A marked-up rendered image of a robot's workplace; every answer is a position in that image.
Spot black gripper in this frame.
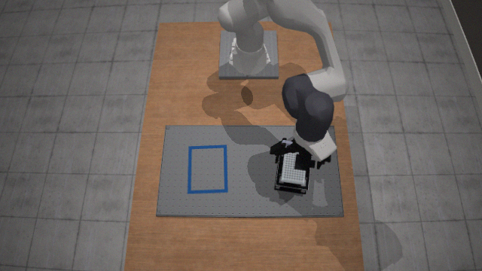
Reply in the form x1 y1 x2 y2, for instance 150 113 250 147
270 138 331 169

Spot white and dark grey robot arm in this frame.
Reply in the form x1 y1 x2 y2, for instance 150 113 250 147
218 0 349 162

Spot blue tape outline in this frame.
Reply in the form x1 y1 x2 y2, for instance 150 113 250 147
188 145 228 194

